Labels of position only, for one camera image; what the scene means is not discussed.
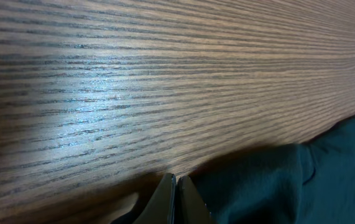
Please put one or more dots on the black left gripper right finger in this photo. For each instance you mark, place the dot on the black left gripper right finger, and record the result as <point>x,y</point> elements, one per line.
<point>191,207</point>

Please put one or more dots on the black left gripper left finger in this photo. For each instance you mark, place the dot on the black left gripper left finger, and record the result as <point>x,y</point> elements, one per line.
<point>160,209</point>

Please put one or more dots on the black t-shirt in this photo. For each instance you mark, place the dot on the black t-shirt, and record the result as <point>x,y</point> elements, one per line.
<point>312,182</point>

